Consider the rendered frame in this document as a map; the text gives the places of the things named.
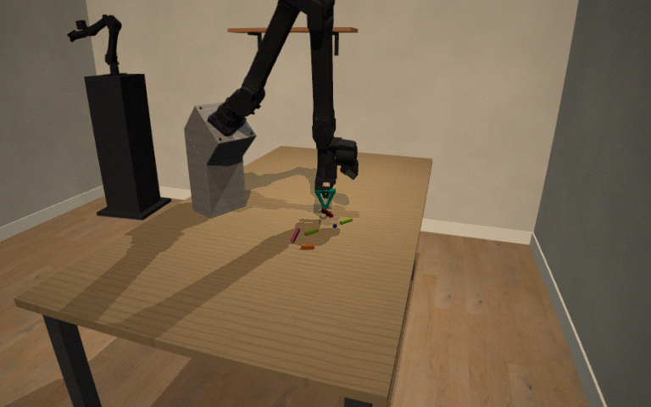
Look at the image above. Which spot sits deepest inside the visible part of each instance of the pink rod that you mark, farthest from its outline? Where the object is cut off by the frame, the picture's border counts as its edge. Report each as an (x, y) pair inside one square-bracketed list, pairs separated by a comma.
[(295, 235)]

